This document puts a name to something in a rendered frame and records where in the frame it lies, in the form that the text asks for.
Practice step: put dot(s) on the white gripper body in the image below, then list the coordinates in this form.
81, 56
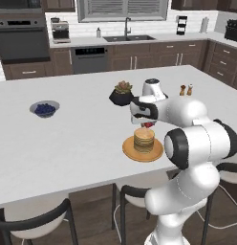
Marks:
136, 120

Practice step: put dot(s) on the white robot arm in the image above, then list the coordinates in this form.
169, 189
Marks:
193, 143

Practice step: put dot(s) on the red strawberry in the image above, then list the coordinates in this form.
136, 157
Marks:
150, 124

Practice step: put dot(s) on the brown salt shaker white top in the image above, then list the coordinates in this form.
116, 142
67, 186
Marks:
189, 90

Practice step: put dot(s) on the stack of pancakes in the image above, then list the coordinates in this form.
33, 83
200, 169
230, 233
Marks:
144, 140

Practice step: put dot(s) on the succulent in black pot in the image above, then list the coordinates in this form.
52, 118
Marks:
121, 95

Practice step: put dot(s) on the round orange plate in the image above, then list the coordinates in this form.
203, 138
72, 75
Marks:
128, 150

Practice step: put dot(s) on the brown pepper shaker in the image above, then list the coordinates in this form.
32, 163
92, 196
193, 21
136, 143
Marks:
182, 91

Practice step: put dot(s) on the brown base cupboards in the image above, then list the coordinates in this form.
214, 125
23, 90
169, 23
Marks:
60, 62
155, 55
224, 62

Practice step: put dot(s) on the black chair with white seat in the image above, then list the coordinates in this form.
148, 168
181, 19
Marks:
34, 220
230, 175
131, 194

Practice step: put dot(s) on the grey dishwasher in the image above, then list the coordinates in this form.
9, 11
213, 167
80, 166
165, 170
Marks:
89, 60

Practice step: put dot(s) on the dark sink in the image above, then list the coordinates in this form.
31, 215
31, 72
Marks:
128, 38

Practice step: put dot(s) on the blueberries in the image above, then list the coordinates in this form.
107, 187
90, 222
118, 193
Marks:
45, 109

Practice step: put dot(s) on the dark tap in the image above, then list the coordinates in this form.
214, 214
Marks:
126, 27

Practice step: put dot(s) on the grey soap dispenser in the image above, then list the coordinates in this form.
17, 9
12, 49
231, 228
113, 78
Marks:
98, 33

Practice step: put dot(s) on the grey bowl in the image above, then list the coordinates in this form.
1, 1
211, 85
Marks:
34, 108

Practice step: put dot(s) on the window with blinds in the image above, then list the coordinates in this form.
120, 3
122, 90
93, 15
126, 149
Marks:
122, 9

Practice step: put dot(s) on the silver coffee machine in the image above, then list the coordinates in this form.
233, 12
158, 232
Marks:
60, 32

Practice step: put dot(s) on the grey built-in oven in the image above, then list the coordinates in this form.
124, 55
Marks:
21, 41

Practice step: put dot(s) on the built-in microwave oven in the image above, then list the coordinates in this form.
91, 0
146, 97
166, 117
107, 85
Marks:
15, 3

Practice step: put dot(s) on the brown wall cupboards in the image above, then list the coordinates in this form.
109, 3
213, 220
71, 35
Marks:
58, 4
203, 4

